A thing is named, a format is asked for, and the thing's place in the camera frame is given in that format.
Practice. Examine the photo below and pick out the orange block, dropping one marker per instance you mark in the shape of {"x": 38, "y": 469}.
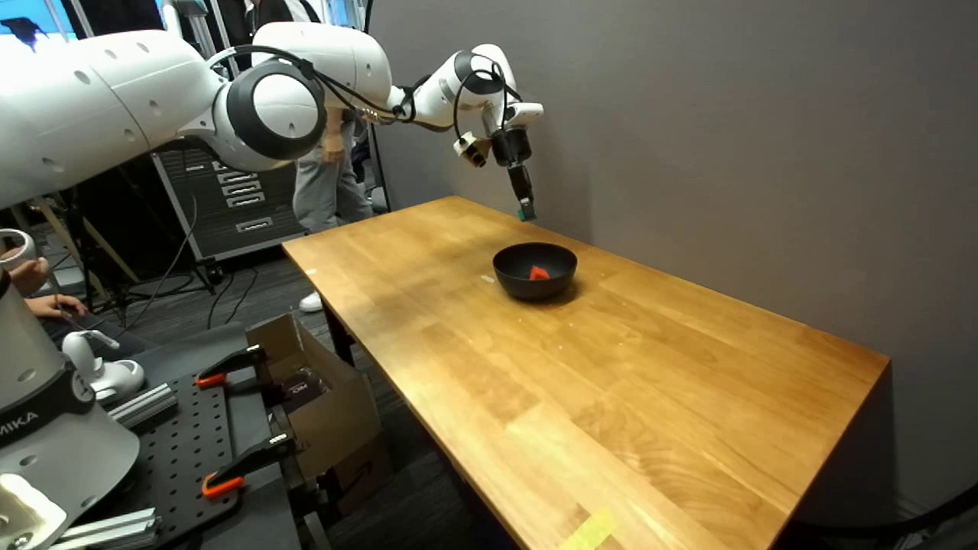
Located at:
{"x": 539, "y": 273}

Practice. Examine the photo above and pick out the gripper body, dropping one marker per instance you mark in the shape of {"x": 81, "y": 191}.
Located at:
{"x": 510, "y": 147}

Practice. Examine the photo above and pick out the cardboard box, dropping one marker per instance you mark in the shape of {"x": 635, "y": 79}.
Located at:
{"x": 336, "y": 412}

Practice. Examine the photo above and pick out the hand controller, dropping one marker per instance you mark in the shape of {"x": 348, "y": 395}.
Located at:
{"x": 15, "y": 248}
{"x": 107, "y": 374}

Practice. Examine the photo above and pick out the yellow tape strip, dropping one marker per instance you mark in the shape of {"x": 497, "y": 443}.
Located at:
{"x": 590, "y": 531}

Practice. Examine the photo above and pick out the person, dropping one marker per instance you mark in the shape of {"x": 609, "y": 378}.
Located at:
{"x": 325, "y": 179}
{"x": 53, "y": 305}

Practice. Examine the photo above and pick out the green block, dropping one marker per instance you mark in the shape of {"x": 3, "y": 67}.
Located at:
{"x": 526, "y": 211}

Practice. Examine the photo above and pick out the aluminium extrusion bar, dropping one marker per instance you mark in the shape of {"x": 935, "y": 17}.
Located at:
{"x": 145, "y": 405}
{"x": 107, "y": 528}

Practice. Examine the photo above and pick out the black drawer cabinet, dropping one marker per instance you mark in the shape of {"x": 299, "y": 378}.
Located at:
{"x": 229, "y": 202}

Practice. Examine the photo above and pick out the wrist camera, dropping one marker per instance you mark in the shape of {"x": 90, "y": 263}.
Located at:
{"x": 471, "y": 149}

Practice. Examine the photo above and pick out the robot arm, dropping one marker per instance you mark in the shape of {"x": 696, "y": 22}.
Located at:
{"x": 114, "y": 99}

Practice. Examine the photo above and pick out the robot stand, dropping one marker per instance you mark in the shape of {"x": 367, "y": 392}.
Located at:
{"x": 191, "y": 451}

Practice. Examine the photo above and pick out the black bowl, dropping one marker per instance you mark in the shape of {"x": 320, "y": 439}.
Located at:
{"x": 513, "y": 284}

